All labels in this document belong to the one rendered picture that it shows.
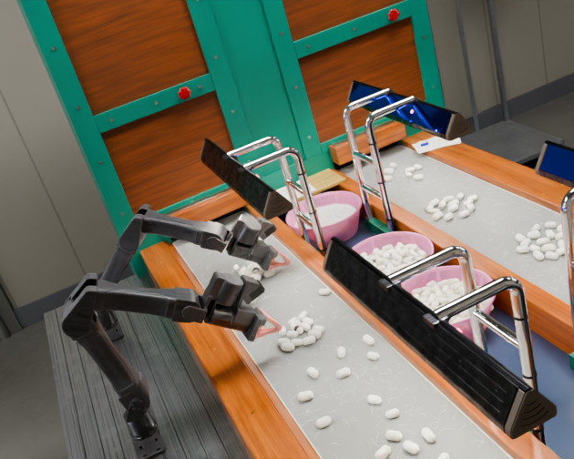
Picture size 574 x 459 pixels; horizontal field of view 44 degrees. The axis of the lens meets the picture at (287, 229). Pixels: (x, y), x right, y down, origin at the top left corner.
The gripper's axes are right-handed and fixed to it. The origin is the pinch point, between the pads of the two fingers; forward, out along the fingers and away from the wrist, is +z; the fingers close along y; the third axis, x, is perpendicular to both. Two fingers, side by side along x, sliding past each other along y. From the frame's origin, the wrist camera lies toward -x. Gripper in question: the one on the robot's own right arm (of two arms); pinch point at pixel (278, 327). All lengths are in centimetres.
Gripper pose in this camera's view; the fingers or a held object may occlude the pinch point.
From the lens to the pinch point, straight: 181.3
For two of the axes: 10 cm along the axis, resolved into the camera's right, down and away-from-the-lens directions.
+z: 8.5, 2.6, 4.6
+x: -3.8, 9.1, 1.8
